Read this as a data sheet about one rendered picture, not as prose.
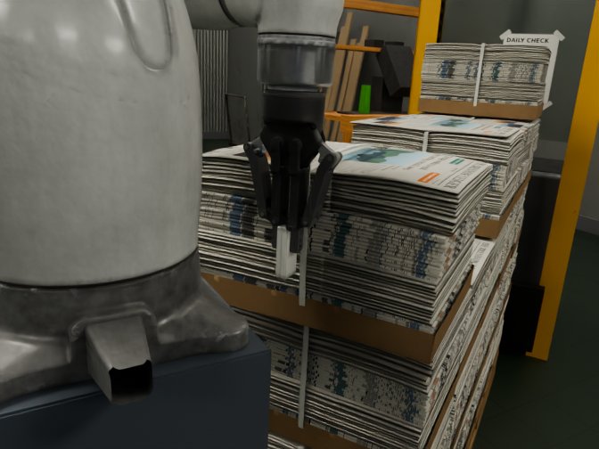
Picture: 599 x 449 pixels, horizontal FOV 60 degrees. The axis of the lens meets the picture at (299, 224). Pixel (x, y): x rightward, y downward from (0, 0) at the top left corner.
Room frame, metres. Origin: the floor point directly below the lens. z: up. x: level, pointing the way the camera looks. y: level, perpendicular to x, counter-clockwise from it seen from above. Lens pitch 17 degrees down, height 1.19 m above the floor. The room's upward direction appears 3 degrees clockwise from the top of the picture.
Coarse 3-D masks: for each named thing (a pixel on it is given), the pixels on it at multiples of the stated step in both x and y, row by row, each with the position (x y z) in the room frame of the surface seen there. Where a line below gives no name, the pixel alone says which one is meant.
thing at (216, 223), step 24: (336, 144) 0.91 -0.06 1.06; (216, 168) 0.73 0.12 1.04; (240, 168) 0.72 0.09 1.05; (216, 192) 0.73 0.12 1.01; (240, 192) 0.71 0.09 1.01; (216, 216) 0.73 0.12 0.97; (240, 216) 0.71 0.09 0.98; (216, 240) 0.72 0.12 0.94; (240, 240) 0.70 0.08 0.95; (264, 240) 0.69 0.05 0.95; (216, 264) 0.72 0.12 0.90; (240, 264) 0.70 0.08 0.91; (264, 264) 0.69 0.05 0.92
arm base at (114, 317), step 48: (0, 288) 0.28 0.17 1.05; (48, 288) 0.28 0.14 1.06; (96, 288) 0.28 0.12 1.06; (144, 288) 0.30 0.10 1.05; (192, 288) 0.34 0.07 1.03; (0, 336) 0.27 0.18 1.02; (48, 336) 0.27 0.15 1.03; (96, 336) 0.26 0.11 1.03; (144, 336) 0.27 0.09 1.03; (192, 336) 0.30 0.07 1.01; (240, 336) 0.31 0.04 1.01; (0, 384) 0.24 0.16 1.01; (48, 384) 0.26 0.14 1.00; (144, 384) 0.26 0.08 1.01
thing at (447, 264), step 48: (336, 192) 0.65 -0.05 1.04; (384, 192) 0.62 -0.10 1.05; (432, 192) 0.59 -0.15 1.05; (480, 192) 0.76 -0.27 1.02; (336, 240) 0.64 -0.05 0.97; (384, 240) 0.61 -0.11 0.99; (432, 240) 0.59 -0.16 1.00; (336, 288) 0.64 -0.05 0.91; (384, 288) 0.61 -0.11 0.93; (432, 288) 0.58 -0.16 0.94
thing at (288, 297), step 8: (288, 296) 0.67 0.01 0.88; (296, 296) 0.66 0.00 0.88; (288, 304) 0.67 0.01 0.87; (296, 304) 0.66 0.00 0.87; (312, 304) 0.65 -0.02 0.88; (320, 304) 0.65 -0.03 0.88; (288, 312) 0.67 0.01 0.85; (296, 312) 0.66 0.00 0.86; (304, 312) 0.66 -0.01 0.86; (312, 312) 0.65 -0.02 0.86; (288, 320) 0.67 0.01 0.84; (296, 320) 0.66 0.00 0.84; (304, 320) 0.66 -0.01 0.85; (312, 320) 0.65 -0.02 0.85
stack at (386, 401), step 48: (480, 240) 1.13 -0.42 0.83; (480, 288) 1.07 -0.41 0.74; (288, 336) 0.71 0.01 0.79; (336, 336) 0.67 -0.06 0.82; (480, 336) 1.14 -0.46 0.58; (288, 384) 0.71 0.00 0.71; (336, 384) 0.68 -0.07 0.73; (384, 384) 0.64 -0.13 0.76; (432, 384) 0.64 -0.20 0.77; (480, 384) 1.34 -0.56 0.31; (336, 432) 0.67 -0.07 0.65; (384, 432) 0.63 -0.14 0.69
